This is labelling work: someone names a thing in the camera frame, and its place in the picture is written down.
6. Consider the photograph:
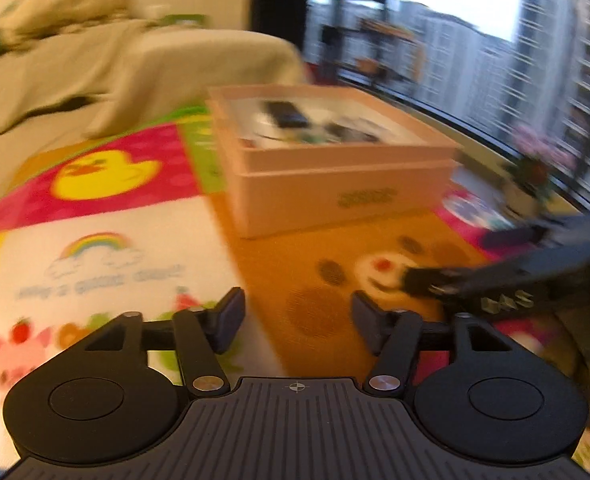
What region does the black remote control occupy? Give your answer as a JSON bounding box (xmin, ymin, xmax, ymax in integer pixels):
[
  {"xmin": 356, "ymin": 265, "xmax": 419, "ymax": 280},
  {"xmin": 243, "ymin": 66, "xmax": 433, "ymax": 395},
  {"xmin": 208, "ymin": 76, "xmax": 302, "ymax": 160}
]
[{"xmin": 263, "ymin": 101, "xmax": 310, "ymax": 129}]

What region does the beige rolled blanket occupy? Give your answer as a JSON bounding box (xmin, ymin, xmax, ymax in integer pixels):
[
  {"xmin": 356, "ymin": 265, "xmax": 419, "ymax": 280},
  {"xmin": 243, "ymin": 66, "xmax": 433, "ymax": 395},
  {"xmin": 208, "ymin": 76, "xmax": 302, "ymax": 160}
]
[{"xmin": 0, "ymin": 0, "xmax": 132, "ymax": 44}]

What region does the white round puck device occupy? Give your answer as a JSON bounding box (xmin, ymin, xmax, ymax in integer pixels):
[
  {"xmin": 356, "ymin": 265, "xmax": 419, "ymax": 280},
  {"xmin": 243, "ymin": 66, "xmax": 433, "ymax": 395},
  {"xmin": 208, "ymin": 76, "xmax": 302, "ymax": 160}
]
[{"xmin": 251, "ymin": 112, "xmax": 296, "ymax": 148}]

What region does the colourful cartoon play mat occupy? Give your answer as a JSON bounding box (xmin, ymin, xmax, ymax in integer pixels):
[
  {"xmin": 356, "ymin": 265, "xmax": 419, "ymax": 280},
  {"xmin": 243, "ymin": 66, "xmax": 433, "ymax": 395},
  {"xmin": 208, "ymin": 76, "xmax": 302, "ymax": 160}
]
[{"xmin": 0, "ymin": 108, "xmax": 590, "ymax": 479}]

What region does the metal shelf rack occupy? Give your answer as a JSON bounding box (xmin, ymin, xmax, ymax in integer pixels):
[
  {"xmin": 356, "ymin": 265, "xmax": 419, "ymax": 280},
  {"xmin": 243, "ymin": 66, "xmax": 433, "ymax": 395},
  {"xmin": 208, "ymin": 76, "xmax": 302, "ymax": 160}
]
[{"xmin": 319, "ymin": 0, "xmax": 425, "ymax": 90}]

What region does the beige covered sofa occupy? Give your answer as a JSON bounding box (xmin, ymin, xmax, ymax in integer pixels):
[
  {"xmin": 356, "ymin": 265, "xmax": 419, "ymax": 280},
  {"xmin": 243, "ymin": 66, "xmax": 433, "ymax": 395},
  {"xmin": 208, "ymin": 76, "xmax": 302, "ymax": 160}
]
[{"xmin": 0, "ymin": 20, "xmax": 309, "ymax": 197}]

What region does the potted pink flower plant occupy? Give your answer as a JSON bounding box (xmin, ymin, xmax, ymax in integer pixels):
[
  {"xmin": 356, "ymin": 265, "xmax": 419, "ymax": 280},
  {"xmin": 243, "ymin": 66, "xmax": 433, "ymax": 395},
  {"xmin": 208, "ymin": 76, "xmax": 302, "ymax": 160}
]
[{"xmin": 503, "ymin": 122, "xmax": 576, "ymax": 219}]

